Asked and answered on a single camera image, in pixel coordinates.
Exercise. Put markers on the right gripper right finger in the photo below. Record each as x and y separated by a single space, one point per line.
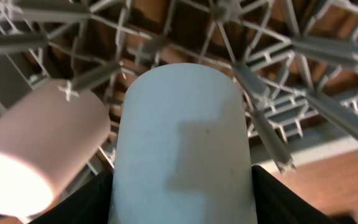
277 204

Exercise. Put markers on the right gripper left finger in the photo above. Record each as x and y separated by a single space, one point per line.
88 205

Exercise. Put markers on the pink cup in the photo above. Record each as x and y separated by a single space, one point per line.
45 140

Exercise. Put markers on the light blue cup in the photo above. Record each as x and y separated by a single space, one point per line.
182 150

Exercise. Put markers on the grey dishwasher rack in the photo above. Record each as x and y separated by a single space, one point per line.
295 63

